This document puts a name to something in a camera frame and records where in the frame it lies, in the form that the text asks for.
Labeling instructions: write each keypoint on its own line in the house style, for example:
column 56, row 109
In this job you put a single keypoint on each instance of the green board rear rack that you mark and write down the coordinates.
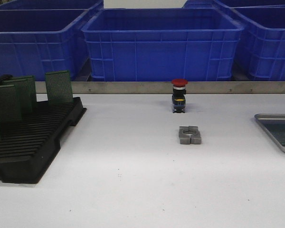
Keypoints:
column 59, row 88

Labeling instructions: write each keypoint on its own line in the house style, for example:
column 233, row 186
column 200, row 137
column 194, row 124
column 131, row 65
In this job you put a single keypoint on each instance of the green board back left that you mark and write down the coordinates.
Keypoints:
column 26, row 92

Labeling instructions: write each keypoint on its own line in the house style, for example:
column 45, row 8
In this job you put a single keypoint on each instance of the black slotted board rack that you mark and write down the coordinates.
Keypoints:
column 28, row 148

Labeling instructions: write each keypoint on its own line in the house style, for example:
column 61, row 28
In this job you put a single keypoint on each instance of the green board middle left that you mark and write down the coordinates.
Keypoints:
column 10, row 110

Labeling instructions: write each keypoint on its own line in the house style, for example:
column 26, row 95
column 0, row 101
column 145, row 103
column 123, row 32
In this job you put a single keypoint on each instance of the silver metal tray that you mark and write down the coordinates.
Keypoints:
column 263, row 119

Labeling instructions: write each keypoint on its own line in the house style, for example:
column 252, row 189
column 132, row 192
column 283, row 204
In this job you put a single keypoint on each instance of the red emergency stop button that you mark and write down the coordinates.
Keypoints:
column 178, row 96

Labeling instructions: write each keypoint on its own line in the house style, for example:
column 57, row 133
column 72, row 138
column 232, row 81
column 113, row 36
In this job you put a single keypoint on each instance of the grey metal pipe clamp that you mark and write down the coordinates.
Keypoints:
column 189, row 135

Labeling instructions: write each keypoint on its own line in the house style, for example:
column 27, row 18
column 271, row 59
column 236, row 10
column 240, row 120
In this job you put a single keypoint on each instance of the blue crate centre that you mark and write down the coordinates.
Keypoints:
column 136, row 45

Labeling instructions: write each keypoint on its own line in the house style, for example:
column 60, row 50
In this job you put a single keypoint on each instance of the blue crate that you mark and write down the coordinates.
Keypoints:
column 34, row 42
column 232, row 3
column 136, row 45
column 51, row 4
column 261, row 50

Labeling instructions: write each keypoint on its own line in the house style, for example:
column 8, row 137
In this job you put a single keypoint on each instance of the blue crate rear right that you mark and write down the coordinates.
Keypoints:
column 232, row 3

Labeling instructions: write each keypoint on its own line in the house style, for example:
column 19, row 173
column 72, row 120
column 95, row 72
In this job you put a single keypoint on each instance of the blue crate rear left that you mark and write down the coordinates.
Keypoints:
column 51, row 4

